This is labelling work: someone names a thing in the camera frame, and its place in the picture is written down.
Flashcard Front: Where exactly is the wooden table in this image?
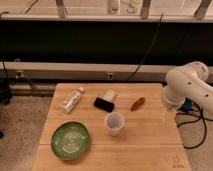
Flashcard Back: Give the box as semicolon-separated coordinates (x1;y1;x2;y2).
32;83;191;171

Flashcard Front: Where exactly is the black smartphone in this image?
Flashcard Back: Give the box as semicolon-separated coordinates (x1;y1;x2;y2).
93;97;114;112

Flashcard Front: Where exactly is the black hanging cable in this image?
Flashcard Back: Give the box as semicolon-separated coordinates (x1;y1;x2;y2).
126;13;164;82

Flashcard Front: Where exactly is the white plastic bottle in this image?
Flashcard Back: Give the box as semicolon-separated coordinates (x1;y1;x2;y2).
60;87;84;113

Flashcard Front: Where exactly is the green ceramic bowl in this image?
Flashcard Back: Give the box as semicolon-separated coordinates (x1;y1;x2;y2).
51;121;90;160

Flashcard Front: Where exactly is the black floor cable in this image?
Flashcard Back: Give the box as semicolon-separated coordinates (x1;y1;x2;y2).
175;102;213;150

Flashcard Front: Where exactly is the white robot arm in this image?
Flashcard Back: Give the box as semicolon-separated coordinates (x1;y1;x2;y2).
161;61;213;114

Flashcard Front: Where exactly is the brown red small object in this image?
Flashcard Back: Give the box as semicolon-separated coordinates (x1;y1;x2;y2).
130;97;145;111

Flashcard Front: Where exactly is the small white box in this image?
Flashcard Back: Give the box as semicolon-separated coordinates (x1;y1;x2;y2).
103;89;116;102

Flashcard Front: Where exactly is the blue power adapter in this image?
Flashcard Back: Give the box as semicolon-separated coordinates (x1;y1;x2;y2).
180;99;192;112

